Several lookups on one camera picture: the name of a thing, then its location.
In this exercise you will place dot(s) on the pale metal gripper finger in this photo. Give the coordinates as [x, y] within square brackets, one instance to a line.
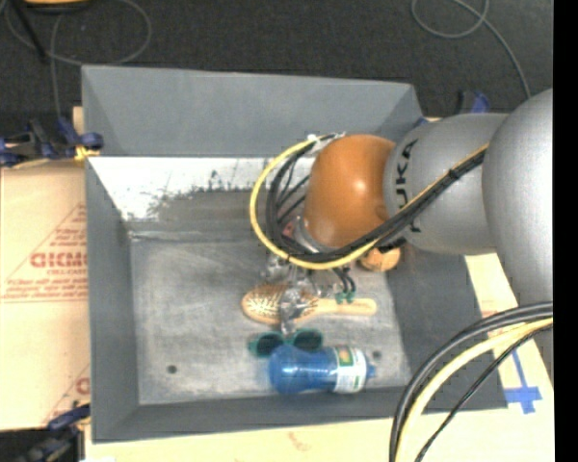
[304, 301]
[287, 323]

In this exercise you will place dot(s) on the green sunglasses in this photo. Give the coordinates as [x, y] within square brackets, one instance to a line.
[270, 343]

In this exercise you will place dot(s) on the wooden hairbrush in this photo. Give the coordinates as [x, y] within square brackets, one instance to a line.
[265, 306]

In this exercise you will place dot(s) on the blue plastic bottle white label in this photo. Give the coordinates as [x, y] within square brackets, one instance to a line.
[303, 371]

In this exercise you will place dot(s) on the tan round object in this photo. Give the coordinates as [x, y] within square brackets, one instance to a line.
[380, 259]

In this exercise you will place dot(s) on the grey metal bin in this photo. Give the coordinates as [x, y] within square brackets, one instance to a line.
[192, 306]

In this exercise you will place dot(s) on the brown cardboard board red print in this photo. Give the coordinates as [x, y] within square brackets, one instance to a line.
[38, 335]

